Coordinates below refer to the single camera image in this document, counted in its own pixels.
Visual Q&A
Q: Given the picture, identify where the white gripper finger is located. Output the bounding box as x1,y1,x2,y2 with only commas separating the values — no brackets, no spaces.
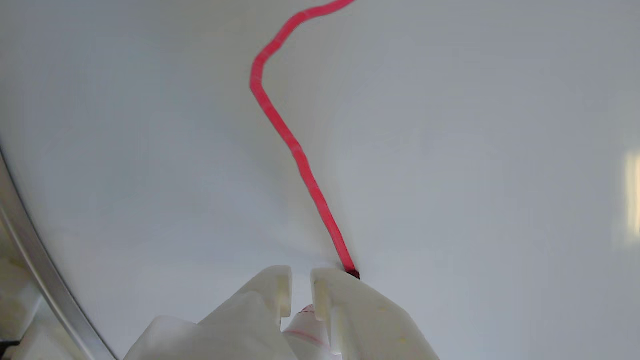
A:
310,267,442,360
124,265,299,360

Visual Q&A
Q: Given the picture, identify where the red whiteboard marker pen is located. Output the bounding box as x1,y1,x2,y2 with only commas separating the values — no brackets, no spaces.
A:
282,269,361,360

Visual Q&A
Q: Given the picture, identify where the white whiteboard with metal frame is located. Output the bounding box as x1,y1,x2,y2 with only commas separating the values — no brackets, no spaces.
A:
0,0,640,360

